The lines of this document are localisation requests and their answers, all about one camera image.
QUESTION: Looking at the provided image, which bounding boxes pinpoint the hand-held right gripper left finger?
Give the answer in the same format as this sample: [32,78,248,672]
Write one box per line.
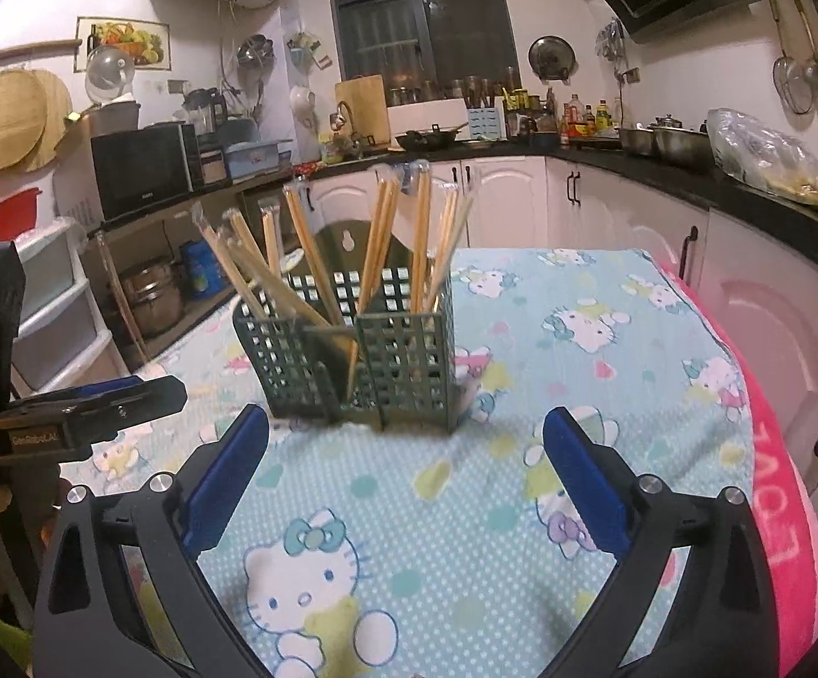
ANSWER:
[31,404,279,678]

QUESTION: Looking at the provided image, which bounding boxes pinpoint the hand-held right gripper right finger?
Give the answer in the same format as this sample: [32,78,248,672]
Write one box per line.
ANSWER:
[543,406,784,678]

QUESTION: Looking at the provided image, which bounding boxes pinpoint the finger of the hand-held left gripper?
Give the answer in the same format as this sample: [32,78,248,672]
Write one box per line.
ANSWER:
[0,376,188,468]

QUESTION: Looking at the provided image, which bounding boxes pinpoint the green plastic utensil holder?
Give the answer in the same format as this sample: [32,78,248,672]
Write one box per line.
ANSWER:
[232,222,456,433]

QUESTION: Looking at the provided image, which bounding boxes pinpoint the bunch of wooden chopsticks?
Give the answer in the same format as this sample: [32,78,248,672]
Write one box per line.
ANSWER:
[193,161,477,397]

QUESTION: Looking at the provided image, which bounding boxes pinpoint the white plastic drawer unit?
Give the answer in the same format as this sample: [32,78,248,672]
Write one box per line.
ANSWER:
[6,218,131,397]

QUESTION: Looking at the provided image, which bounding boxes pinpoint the wooden shelf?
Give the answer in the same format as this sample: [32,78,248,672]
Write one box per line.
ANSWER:
[98,180,297,368]

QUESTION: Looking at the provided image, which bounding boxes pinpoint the red plastic basin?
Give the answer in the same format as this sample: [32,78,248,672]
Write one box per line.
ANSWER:
[0,187,44,247]

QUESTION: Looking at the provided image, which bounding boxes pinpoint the steel stockpot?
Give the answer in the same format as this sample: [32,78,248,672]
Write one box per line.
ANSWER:
[121,258,185,340]

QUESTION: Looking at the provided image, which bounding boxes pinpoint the cartoon cat printed blanket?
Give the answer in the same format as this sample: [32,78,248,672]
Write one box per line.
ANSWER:
[49,247,756,678]

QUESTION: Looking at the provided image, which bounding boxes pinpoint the blue detergent bag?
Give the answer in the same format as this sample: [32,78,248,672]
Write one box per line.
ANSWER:
[181,240,228,298]

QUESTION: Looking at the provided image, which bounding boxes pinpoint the pink towel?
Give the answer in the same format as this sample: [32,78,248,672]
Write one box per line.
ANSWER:
[652,254,818,678]

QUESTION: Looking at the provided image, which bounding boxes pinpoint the black microwave oven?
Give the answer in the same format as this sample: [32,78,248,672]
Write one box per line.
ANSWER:
[91,122,202,223]

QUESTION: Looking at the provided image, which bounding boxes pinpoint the round wooden board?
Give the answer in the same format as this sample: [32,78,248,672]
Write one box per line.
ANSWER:
[28,69,75,171]

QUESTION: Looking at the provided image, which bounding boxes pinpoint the grey pot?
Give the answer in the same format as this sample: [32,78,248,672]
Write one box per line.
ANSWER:
[86,102,143,137]

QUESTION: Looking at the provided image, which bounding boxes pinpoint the wooden rod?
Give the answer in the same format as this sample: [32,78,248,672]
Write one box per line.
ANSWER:
[0,38,84,75]

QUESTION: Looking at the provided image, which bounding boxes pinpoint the glass pot lid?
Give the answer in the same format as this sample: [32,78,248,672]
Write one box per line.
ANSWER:
[85,44,136,103]

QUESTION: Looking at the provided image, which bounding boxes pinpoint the white base cabinets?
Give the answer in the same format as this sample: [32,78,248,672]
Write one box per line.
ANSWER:
[306,154,818,510]

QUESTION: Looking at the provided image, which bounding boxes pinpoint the blue plastic basket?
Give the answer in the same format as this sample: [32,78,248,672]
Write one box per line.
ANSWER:
[224,140,293,179]

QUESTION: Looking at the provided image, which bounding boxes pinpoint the blender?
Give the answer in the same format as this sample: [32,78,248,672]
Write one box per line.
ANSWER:
[181,88,228,135]

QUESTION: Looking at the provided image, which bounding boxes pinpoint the black kitchen countertop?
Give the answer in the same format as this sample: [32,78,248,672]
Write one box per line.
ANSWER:
[296,137,818,245]

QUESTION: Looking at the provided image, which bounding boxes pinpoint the steel cooking pot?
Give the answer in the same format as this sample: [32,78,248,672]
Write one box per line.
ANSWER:
[619,123,660,157]
[652,113,715,172]

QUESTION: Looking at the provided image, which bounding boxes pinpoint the row of sauce bottles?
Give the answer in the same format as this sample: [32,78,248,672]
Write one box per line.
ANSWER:
[557,93,618,142]

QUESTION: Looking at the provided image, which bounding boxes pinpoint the blue white knife holder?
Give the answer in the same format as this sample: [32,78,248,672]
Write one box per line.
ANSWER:
[467,107,507,142]

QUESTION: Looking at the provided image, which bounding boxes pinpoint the plastic bag of vegetables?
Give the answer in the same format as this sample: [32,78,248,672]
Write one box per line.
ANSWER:
[706,107,818,213]

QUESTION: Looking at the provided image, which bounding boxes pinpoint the black wok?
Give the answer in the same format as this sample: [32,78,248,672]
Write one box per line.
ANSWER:
[393,123,470,153]

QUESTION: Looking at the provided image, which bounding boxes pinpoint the hanging steel colander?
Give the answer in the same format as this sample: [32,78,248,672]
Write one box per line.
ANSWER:
[236,34,273,70]

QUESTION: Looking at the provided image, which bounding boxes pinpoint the wooden cutting board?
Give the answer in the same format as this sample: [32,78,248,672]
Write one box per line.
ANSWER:
[334,75,390,149]

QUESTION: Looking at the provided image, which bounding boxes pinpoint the row of steel jars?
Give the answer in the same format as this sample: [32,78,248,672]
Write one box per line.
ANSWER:
[389,76,523,110]

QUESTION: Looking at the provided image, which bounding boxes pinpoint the hanging steel pan lid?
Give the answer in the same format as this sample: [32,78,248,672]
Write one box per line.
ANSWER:
[528,35,578,82]

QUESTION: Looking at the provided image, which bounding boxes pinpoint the dark window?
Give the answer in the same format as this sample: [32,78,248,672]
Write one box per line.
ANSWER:
[324,0,519,89]

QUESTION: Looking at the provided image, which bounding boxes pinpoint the fruit wall poster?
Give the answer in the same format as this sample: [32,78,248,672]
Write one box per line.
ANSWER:
[75,16,171,73]

